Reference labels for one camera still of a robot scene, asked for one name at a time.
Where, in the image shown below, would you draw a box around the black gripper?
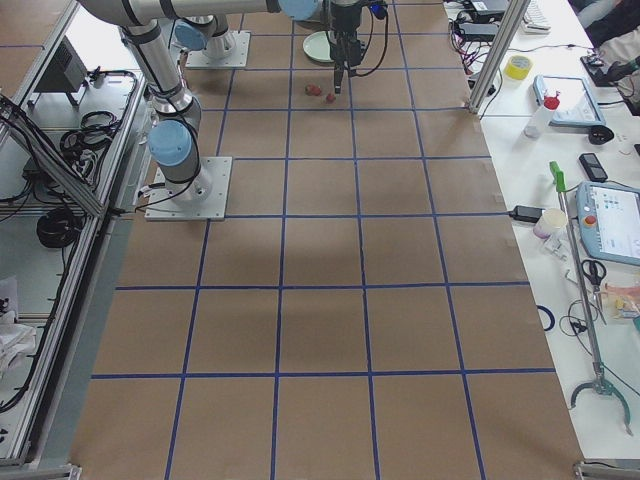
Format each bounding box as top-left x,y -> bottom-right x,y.
329,30 -> 364,95

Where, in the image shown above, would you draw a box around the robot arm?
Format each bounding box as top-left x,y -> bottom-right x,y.
120,20 -> 211,202
81,0 -> 368,94

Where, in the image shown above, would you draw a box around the light green plate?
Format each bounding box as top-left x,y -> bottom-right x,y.
302,31 -> 332,63

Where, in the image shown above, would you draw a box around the black power adapter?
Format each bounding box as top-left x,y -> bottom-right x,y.
456,23 -> 499,42

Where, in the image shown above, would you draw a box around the yellow tape roll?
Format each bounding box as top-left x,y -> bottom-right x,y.
504,55 -> 533,81

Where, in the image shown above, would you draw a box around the white squeeze bottle red cap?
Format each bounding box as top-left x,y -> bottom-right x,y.
523,91 -> 560,139

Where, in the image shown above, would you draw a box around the far teach pendant tablet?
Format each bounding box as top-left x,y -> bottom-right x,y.
532,75 -> 606,128

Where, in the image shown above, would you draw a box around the teach pendant tablet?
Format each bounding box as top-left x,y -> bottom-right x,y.
532,75 -> 606,128
576,182 -> 639,266

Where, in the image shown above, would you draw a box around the white paper cup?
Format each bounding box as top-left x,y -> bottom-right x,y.
533,208 -> 568,239

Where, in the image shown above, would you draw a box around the black phone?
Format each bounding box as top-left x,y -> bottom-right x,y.
578,153 -> 608,183

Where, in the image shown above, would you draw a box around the grey control box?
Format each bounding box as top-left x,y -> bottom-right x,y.
28,36 -> 88,107

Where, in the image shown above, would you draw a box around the near teach pendant tablet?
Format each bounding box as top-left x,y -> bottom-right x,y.
576,182 -> 639,266

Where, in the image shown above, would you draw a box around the long reacher grabber tool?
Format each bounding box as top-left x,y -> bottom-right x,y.
549,161 -> 633,436

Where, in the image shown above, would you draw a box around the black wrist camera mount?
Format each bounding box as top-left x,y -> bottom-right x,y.
366,0 -> 388,21

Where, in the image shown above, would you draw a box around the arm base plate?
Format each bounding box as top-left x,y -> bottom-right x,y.
144,157 -> 233,221
186,30 -> 251,70

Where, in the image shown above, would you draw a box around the aluminium frame post right side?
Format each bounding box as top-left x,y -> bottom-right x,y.
467,0 -> 530,114

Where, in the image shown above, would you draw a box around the coiled black cable bundle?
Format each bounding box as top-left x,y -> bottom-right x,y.
36,207 -> 84,251

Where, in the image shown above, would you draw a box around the black handled scissors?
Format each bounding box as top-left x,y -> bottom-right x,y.
581,259 -> 607,325

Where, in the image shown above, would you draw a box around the aluminium side frame rail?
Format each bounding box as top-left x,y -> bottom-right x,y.
1,70 -> 150,467

